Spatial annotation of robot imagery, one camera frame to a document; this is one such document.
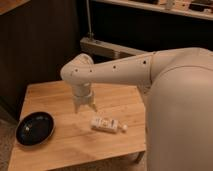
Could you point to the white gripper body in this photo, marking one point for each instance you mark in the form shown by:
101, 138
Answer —
83, 94

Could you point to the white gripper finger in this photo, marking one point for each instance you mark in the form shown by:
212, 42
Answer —
76, 108
93, 106

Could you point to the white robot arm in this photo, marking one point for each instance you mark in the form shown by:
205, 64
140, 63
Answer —
178, 84

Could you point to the black ceramic bowl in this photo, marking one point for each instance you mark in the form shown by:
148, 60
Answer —
35, 128

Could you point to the metal vertical pole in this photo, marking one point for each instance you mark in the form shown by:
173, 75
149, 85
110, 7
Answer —
90, 31

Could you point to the upper wooden shelf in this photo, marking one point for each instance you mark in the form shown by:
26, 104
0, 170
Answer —
187, 8

